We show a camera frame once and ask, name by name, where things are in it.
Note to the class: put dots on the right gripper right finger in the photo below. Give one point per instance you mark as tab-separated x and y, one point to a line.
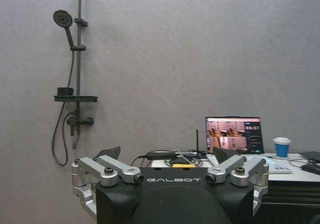
240	167

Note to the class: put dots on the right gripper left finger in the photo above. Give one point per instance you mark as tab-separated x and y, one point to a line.
107	167

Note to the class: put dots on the open laptop with lit screen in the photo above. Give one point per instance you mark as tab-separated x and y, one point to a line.
235	134

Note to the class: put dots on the white printed booklet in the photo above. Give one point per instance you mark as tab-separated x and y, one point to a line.
280	167

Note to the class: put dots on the blue and white paper cup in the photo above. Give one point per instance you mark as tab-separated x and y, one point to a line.
282	149

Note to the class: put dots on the black device with thin antenna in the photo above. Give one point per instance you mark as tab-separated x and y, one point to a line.
197	141

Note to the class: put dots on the dark shower mixer faucet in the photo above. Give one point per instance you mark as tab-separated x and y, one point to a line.
85	121

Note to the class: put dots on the black power adapter brick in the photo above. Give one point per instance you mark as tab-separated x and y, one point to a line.
160	155

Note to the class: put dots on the yellow flat item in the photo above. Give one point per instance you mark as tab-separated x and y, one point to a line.
183	165

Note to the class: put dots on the desk with dark front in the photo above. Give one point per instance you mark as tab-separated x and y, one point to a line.
292	199

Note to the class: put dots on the black computer mouse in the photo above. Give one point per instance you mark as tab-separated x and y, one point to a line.
311	169

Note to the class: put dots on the dark flat device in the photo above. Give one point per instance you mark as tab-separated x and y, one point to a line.
311	156

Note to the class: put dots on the dark shower shelf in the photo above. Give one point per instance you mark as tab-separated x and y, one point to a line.
80	98

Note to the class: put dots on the black round container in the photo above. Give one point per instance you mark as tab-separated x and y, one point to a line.
65	91

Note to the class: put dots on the dark round hand shower head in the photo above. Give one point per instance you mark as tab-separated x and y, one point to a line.
62	19

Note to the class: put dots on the dark vertical shower rail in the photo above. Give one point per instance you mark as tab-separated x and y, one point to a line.
80	4

